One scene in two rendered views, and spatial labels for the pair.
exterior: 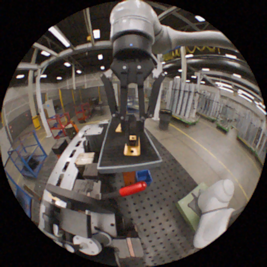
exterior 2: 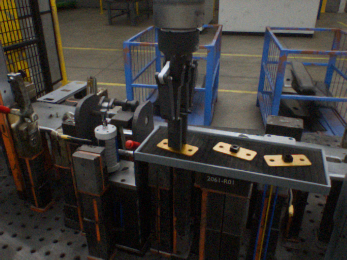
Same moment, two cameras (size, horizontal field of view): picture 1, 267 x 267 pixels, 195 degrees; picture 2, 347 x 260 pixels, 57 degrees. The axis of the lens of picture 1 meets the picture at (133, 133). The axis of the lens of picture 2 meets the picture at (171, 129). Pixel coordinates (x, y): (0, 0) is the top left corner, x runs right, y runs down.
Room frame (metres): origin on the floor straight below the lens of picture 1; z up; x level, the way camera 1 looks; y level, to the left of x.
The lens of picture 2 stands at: (0.43, -0.52, 1.50)
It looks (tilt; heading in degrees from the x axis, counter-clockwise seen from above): 26 degrees down; 118
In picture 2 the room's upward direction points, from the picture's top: straight up
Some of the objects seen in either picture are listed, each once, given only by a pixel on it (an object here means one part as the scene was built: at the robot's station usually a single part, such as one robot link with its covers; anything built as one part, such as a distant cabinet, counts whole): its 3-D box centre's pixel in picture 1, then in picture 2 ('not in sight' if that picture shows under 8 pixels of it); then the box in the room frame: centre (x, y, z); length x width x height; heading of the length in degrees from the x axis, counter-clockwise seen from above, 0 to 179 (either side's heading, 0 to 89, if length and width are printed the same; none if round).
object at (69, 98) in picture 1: (74, 103); not in sight; (4.76, 4.18, 1.00); 3.44 x 0.14 x 2.00; 17
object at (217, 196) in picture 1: (217, 196); not in sight; (-0.04, -0.45, 0.92); 0.18 x 0.16 x 0.22; 151
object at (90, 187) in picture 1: (103, 203); (163, 198); (0.06, 0.14, 0.89); 0.13 x 0.11 x 0.38; 99
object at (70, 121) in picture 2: not in sight; (84, 179); (-0.20, 0.08, 0.91); 0.07 x 0.05 x 0.42; 99
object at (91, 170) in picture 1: (106, 190); (182, 202); (0.12, 0.13, 0.90); 0.05 x 0.05 x 0.40; 9
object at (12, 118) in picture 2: not in sight; (24, 156); (-0.53, 0.12, 0.88); 0.04 x 0.04 x 0.36; 9
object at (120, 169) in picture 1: (125, 128); (229, 154); (0.27, 0.03, 1.16); 0.37 x 0.14 x 0.02; 9
